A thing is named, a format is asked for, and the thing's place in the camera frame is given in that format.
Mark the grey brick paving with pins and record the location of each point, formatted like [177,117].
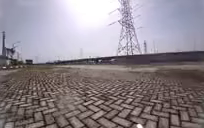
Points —
[90,96]

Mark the tall lattice power pylon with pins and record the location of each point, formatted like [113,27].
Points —
[128,40]

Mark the pale grey road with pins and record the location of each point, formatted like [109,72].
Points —
[140,67]

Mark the small lattice pylon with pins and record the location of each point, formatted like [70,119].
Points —
[145,47]

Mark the long elevated road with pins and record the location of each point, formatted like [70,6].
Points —
[156,57]

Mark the robot's own part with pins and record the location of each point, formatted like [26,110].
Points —
[139,126]

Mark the dark boxy building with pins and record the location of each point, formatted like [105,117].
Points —
[29,61]

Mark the industrial building with chimney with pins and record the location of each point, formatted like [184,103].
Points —
[3,45]

